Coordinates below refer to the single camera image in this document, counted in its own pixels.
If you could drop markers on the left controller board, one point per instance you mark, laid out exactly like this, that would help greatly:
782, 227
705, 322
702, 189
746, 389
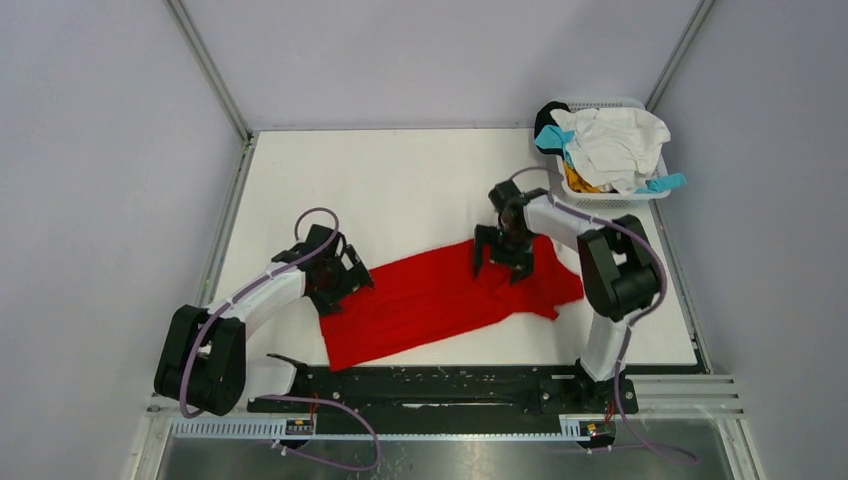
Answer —
299, 427

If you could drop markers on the right controller board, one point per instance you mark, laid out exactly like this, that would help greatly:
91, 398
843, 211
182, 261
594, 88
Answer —
597, 432

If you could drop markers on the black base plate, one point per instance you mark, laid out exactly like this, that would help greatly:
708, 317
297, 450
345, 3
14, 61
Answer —
397, 400

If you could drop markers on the red t shirt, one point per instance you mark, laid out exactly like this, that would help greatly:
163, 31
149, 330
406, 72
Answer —
435, 295

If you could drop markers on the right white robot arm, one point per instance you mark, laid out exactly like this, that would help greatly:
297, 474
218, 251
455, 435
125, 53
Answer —
622, 276

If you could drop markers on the white t shirt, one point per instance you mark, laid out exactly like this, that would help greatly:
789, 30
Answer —
616, 142

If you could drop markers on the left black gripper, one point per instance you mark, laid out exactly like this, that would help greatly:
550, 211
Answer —
328, 302

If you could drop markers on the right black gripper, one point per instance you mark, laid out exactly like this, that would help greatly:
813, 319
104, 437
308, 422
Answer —
484, 235

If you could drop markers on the teal t shirt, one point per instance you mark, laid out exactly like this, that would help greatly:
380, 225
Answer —
553, 140

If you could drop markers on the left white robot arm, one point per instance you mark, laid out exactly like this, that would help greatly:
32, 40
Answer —
203, 363

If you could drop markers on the controller board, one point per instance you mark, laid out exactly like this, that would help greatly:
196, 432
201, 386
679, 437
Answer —
597, 432
299, 427

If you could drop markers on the black t shirt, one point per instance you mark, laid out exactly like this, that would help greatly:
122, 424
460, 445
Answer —
544, 115

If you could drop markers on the white laundry basket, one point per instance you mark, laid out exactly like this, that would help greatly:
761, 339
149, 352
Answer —
609, 185

